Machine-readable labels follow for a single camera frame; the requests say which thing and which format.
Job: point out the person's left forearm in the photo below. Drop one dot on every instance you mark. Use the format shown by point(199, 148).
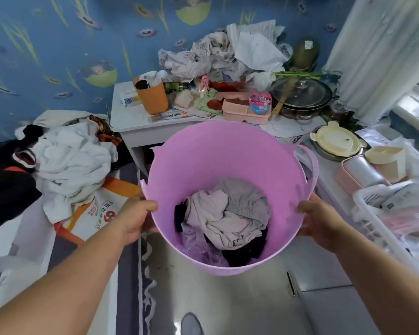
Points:
point(61, 280)

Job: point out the pink plastic laundry bucket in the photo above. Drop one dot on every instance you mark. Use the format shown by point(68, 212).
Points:
point(227, 163)

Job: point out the pile of white crumpled clothes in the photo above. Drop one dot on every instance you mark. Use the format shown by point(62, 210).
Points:
point(227, 54)

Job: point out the pan with glass lid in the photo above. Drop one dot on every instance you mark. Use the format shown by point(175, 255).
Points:
point(300, 95)

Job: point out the cream square container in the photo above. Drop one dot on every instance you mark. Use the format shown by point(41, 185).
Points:
point(387, 162)

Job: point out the pink lunch box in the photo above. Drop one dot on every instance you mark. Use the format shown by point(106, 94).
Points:
point(358, 174)

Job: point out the person's right hand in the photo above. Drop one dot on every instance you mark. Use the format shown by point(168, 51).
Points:
point(319, 223)

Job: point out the grey patterned rug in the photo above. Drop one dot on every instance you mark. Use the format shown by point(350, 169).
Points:
point(136, 275)

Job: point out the person's left thumb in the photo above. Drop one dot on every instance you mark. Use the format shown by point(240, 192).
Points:
point(147, 206)

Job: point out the dark green bottle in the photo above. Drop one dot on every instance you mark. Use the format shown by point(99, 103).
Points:
point(176, 87)

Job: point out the green printed paper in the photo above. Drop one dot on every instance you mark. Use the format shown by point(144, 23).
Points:
point(209, 104)

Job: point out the white orange printed bag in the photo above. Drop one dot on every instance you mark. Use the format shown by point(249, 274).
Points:
point(94, 212)

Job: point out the pink plastic organizer tray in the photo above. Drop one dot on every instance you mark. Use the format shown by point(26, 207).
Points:
point(244, 113)

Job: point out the person's left hand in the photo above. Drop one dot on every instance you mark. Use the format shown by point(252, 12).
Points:
point(134, 219)

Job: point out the white curtain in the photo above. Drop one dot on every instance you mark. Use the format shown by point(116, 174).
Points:
point(380, 52)

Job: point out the small white blue box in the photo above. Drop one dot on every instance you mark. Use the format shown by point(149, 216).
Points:
point(173, 115)

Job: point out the cream round lidded container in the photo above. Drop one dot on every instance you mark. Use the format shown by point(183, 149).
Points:
point(337, 141)

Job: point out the white crumpled cloth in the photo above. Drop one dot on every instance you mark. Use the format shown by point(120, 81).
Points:
point(71, 163)

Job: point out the round pink printed container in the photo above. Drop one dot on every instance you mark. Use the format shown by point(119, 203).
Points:
point(260, 102)

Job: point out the light grey garment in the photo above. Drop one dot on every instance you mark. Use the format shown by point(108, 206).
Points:
point(227, 218)

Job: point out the white small desk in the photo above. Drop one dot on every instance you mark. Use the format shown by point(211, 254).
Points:
point(132, 122)

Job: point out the black garment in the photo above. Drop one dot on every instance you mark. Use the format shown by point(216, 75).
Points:
point(246, 252)

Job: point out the person's grey shoe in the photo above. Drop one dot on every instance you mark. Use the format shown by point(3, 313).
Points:
point(191, 324)

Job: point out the person's right thumb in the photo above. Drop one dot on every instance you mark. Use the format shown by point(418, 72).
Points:
point(305, 206)

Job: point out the person's right forearm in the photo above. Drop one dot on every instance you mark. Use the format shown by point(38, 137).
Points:
point(380, 282)

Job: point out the white plastic basket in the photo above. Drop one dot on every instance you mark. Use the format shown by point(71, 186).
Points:
point(392, 223)

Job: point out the orange plastic cup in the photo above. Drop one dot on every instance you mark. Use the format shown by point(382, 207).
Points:
point(153, 97)

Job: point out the black jacket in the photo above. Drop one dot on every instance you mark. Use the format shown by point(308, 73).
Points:
point(7, 191)

